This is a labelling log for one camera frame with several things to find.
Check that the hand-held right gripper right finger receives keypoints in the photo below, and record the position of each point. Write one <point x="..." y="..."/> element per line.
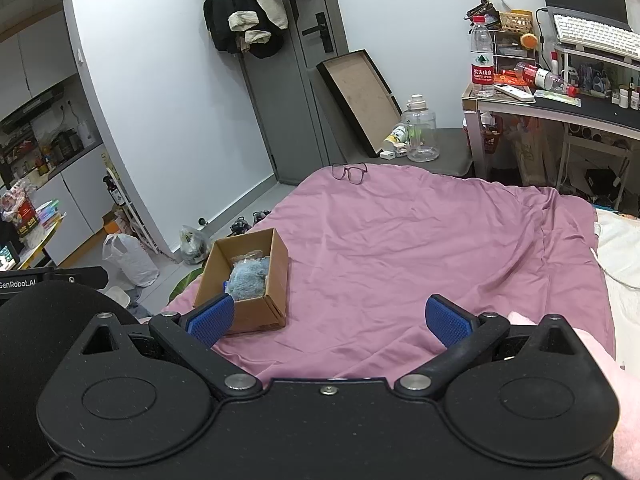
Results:
<point x="447" y="322"/>

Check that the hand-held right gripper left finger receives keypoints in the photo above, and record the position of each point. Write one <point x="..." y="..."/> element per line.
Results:
<point x="212" y="317"/>

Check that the brown cardboard box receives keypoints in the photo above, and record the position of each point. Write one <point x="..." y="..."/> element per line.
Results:
<point x="265" y="305"/>

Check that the pink bed blanket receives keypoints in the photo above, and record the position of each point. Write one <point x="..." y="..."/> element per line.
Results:
<point x="425" y="270"/>

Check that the clear plastic bag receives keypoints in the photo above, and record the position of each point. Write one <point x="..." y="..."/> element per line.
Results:
<point x="194" y="245"/>

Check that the white plastic bag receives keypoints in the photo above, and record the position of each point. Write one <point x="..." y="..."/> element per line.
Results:
<point x="130" y="260"/>

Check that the white kitchen cabinet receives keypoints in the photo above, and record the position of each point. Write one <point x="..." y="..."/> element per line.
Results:
<point x="75" y="195"/>

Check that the dark low platform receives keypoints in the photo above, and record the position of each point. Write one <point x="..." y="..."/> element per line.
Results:
<point x="450" y="152"/>

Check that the white charger block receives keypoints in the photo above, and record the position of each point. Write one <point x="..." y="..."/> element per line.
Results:
<point x="387" y="154"/>

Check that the purple-framed eyeglasses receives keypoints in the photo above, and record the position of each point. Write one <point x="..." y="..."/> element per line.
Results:
<point x="350" y="171"/>

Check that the white fluffy blanket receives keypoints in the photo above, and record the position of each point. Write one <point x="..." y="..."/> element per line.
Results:
<point x="622" y="260"/>

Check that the beige printed tote bag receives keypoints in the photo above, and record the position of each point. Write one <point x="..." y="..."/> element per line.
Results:
<point x="530" y="152"/>

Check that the red plastic basket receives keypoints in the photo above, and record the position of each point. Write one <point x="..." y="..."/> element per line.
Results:
<point x="490" y="135"/>

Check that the yellow-label small bottle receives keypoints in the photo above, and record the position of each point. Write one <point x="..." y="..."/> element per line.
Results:
<point x="396" y="135"/>

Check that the clear plastic water jug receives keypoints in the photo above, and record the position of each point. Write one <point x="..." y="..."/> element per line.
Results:
<point x="420" y="130"/>

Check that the white folding stool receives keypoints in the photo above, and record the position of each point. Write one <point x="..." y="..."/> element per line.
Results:
<point x="592" y="170"/>

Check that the grey door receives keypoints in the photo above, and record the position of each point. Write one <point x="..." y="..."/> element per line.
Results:
<point x="295" y="110"/>

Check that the white desk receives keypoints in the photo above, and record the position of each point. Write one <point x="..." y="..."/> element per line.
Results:
<point x="550" y="110"/>

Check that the white remote control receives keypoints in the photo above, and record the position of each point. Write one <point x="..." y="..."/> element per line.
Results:
<point x="514" y="92"/>

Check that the black-framed brown board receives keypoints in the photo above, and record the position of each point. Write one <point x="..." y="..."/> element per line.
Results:
<point x="360" y="95"/>

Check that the red-label lying bottle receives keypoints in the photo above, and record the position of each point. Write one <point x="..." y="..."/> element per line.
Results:
<point x="545" y="77"/>

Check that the red-label water bottle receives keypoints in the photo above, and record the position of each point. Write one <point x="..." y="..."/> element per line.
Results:
<point x="482" y="60"/>

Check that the woven bamboo basket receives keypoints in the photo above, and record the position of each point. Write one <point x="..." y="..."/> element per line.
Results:
<point x="516" y="21"/>

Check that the hanging dark clothes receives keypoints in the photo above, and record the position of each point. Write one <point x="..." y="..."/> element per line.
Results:
<point x="250" y="5"/>

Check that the white keyboard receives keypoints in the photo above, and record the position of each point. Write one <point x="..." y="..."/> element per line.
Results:
<point x="595" y="35"/>

